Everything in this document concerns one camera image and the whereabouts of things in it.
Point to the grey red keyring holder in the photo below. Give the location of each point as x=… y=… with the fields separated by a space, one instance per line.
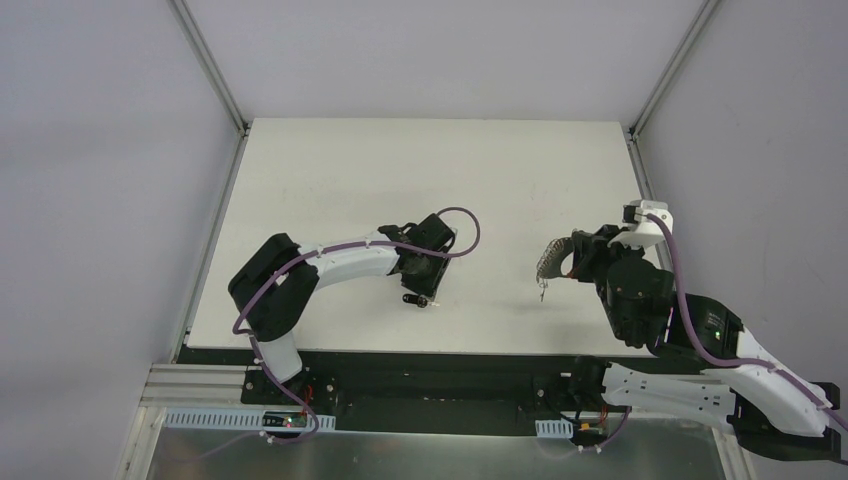
x=549 y=265

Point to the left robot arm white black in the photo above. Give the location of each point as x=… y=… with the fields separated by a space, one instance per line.
x=272 y=290

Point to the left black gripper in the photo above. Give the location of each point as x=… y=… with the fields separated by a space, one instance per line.
x=439 y=263

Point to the left white slotted cable duct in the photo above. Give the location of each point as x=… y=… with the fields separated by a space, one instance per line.
x=245 y=419

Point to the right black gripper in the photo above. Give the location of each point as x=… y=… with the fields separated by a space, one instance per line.
x=584 y=254

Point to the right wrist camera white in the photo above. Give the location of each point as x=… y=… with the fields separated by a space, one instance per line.
x=645 y=222

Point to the right white slotted cable duct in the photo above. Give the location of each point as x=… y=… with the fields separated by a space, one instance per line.
x=554 y=429

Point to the right aluminium frame post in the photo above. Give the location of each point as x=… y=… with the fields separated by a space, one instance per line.
x=693 y=33

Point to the white slotted cable duct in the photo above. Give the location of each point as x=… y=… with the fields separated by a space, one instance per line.
x=245 y=419
x=554 y=429

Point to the aluminium frame post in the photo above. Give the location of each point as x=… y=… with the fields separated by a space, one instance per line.
x=208 y=64
x=693 y=33

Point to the left aluminium frame post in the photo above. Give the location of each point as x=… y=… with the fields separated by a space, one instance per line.
x=208 y=64

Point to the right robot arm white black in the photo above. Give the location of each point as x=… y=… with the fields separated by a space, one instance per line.
x=741 y=389

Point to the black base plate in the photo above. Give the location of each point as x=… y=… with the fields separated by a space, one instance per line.
x=420 y=393

